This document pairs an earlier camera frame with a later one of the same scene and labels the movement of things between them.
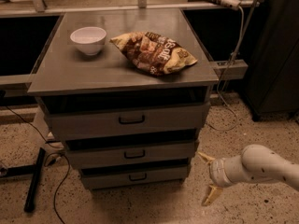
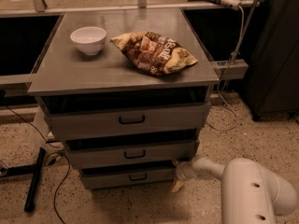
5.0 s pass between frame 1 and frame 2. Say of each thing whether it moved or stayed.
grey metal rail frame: stayed
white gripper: moved
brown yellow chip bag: stayed
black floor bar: stayed
